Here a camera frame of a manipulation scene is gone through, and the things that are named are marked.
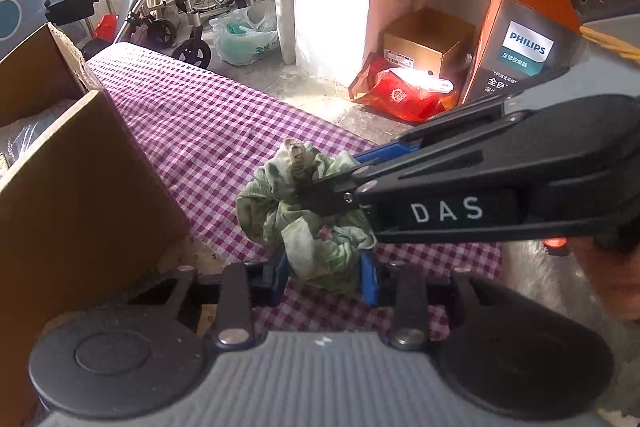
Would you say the clear plastic bag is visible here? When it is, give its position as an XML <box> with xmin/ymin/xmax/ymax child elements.
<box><xmin>0</xmin><ymin>99</ymin><xmax>79</xmax><ymax>178</ymax></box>

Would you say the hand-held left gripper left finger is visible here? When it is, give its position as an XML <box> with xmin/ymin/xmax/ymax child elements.
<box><xmin>126</xmin><ymin>251</ymin><xmax>291</xmax><ymax>351</ymax></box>

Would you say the small brown cardboard box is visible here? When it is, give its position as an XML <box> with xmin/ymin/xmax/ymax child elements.
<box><xmin>382</xmin><ymin>6</ymin><xmax>477</xmax><ymax>80</ymax></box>

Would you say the person's right hand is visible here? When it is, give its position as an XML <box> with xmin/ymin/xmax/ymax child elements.
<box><xmin>567</xmin><ymin>234</ymin><xmax>640</xmax><ymax>324</ymax></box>

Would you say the yellow cord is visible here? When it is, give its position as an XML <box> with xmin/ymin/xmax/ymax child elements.
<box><xmin>579</xmin><ymin>24</ymin><xmax>640</xmax><ymax>64</ymax></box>

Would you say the white and green plastic bag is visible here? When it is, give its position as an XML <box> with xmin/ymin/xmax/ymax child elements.
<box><xmin>209</xmin><ymin>1</ymin><xmax>280</xmax><ymax>67</ymax></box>

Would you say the pink checked cloth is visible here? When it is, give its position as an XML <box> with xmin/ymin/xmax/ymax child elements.
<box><xmin>85</xmin><ymin>41</ymin><xmax>504</xmax><ymax>344</ymax></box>

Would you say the green patterned cloth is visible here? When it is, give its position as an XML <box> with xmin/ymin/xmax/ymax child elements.
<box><xmin>235</xmin><ymin>137</ymin><xmax>379</xmax><ymax>294</ymax></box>

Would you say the red gift bag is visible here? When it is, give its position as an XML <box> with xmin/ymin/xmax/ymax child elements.
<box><xmin>348</xmin><ymin>51</ymin><xmax>460</xmax><ymax>124</ymax></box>

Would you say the small red plastic bag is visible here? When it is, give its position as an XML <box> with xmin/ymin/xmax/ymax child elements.
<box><xmin>93</xmin><ymin>14</ymin><xmax>120</xmax><ymax>42</ymax></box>

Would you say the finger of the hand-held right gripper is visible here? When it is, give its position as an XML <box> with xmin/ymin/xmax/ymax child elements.
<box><xmin>295</xmin><ymin>117</ymin><xmax>521</xmax><ymax>244</ymax></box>
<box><xmin>357</xmin><ymin>67</ymin><xmax>571</xmax><ymax>168</ymax></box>

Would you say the large cardboard box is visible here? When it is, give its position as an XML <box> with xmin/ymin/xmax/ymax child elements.
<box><xmin>0</xmin><ymin>22</ymin><xmax>192</xmax><ymax>414</ymax></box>

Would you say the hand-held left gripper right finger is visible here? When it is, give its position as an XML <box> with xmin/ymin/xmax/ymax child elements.
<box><xmin>357</xmin><ymin>249</ymin><xmax>507</xmax><ymax>351</ymax></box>

